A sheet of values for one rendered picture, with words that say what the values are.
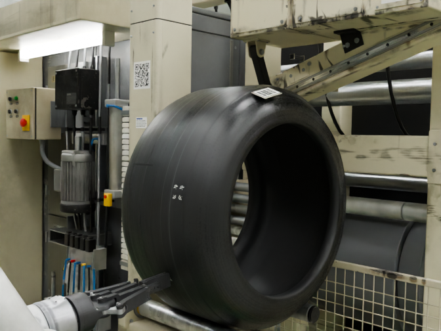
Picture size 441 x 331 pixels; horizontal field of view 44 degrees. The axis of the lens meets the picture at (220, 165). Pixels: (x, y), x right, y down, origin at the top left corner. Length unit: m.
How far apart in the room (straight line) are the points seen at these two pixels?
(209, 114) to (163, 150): 0.13
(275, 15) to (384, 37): 0.30
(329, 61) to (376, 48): 0.15
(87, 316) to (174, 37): 0.81
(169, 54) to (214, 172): 0.52
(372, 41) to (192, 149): 0.64
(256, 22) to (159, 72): 0.32
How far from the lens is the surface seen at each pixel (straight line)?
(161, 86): 1.49
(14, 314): 0.81
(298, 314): 1.45
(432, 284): 1.48
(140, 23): 1.56
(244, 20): 1.63
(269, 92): 1.22
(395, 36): 1.49
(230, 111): 1.15
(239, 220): 1.80
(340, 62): 1.56
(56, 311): 1.02
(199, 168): 1.09
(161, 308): 1.40
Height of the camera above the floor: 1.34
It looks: 3 degrees down
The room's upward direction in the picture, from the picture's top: 1 degrees clockwise
